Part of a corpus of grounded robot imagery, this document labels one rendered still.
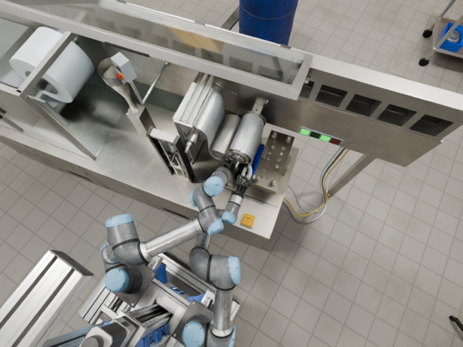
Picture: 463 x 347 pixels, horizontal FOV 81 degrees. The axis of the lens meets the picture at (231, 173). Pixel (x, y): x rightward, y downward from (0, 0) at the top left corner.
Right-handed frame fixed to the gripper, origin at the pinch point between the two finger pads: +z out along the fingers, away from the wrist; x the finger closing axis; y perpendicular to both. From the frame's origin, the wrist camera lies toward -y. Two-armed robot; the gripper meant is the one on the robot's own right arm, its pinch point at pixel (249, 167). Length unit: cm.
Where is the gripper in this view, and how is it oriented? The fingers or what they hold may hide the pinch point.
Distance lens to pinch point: 160.8
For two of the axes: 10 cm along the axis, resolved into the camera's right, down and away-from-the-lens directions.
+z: 3.6, -8.7, 3.4
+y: -0.1, -3.7, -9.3
